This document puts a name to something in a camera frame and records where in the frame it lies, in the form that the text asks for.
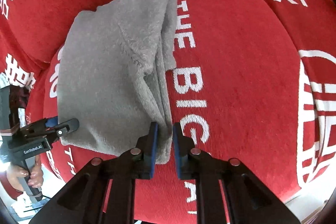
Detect grey fleece garment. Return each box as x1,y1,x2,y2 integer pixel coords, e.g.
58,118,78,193
57,0,177,164

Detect person's left hand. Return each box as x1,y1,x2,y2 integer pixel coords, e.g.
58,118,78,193
6,155,43,192

